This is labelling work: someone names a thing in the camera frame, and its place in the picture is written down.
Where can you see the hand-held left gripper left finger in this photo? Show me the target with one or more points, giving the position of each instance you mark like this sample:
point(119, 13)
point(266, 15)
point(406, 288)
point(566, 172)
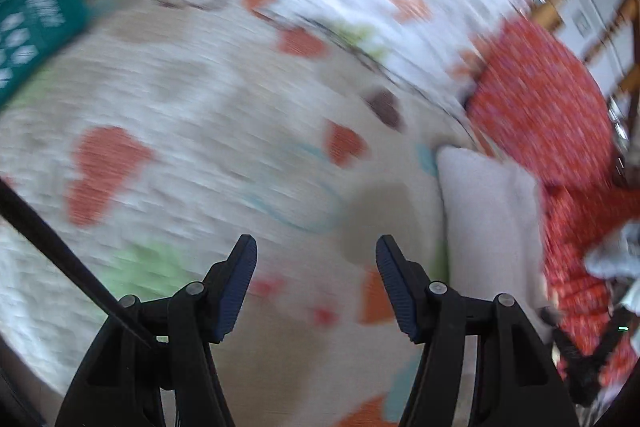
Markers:
point(235, 292)

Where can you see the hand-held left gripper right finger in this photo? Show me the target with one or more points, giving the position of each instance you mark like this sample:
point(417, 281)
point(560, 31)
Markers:
point(396, 292)

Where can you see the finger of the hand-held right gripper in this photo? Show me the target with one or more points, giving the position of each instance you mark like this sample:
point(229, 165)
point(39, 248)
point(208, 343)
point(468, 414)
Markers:
point(575, 357)

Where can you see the small light grey cloth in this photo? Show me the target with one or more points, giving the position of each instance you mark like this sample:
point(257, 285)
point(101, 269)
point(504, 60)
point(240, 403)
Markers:
point(487, 227)

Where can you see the pale grey garment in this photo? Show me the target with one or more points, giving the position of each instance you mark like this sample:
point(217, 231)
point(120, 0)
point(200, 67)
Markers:
point(615, 252)

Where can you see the heart printed blanket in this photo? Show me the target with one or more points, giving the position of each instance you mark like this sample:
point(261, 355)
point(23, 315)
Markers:
point(200, 132)

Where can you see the red patterned cloth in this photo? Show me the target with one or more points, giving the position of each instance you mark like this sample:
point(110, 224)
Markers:
point(545, 107)

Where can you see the teal printed box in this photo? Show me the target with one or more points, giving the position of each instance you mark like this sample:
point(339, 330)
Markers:
point(35, 17)

